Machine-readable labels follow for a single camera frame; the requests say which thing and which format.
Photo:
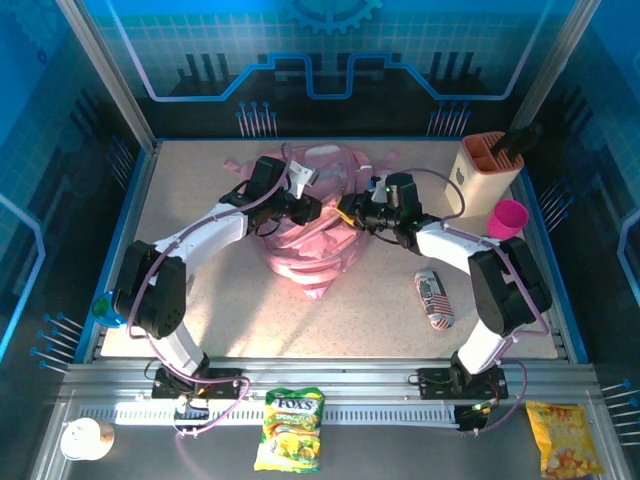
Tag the pink student backpack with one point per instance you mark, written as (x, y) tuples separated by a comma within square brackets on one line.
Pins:
[(310, 255)]

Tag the yellow snack bag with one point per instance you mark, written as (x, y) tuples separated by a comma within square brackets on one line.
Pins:
[(565, 440)]

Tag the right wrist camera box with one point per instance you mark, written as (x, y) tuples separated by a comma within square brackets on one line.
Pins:
[(378, 187)]

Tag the black controller box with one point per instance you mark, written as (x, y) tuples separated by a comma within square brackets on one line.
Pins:
[(472, 417), (192, 411)]

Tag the cream holder with orange rim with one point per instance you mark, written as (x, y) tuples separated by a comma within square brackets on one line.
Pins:
[(480, 185)]

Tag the aluminium frame post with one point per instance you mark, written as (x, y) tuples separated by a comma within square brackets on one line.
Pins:
[(107, 75), (555, 65)]

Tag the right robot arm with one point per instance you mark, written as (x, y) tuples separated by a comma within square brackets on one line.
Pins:
[(505, 290)]

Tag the flag pattern can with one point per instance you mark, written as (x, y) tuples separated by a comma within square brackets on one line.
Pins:
[(435, 300)]

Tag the green yellow candy bag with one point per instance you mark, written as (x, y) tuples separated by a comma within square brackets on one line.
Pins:
[(290, 435)]

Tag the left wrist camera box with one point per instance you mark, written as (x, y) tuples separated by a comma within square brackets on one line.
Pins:
[(302, 176)]

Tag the magenta plastic goblet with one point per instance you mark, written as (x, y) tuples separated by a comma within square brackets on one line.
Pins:
[(507, 220)]

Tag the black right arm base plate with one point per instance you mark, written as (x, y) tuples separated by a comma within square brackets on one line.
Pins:
[(435, 385)]

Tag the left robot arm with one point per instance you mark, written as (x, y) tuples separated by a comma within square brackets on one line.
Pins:
[(150, 295)]

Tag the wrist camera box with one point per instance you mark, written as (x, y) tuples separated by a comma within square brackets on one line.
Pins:
[(302, 176), (378, 187)]

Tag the slotted metal strip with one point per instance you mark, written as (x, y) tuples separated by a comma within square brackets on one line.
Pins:
[(350, 415)]

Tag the aluminium mounting rail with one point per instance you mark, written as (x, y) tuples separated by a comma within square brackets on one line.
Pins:
[(325, 372)]

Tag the white paper cup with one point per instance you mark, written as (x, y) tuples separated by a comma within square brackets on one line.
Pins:
[(82, 440)]

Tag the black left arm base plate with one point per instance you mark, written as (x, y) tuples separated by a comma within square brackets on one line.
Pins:
[(225, 387)]

